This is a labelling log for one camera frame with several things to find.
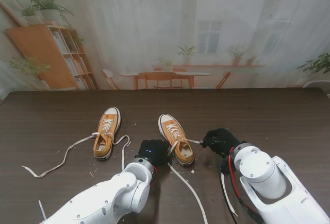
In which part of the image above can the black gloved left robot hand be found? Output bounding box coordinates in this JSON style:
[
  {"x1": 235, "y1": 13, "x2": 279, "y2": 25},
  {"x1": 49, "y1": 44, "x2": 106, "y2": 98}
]
[{"x1": 138, "y1": 139, "x2": 172, "y2": 167}]

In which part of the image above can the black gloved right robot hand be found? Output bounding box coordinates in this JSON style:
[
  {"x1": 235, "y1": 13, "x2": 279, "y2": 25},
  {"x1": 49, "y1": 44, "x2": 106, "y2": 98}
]
[{"x1": 200, "y1": 128, "x2": 245, "y2": 157}]

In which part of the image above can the yellow canvas sneaker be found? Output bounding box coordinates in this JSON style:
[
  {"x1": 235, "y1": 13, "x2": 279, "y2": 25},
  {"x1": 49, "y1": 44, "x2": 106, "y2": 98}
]
[
  {"x1": 158, "y1": 113, "x2": 195, "y2": 167},
  {"x1": 92, "y1": 107, "x2": 122, "y2": 161}
]

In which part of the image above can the printed room scene backdrop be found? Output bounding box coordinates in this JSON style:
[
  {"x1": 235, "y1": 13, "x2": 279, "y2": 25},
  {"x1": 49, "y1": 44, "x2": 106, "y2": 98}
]
[{"x1": 0, "y1": 0, "x2": 330, "y2": 91}]

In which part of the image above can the red cable on right arm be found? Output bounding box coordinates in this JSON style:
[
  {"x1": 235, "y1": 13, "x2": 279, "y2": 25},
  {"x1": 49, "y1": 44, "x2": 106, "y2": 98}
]
[{"x1": 227, "y1": 146, "x2": 258, "y2": 218}]

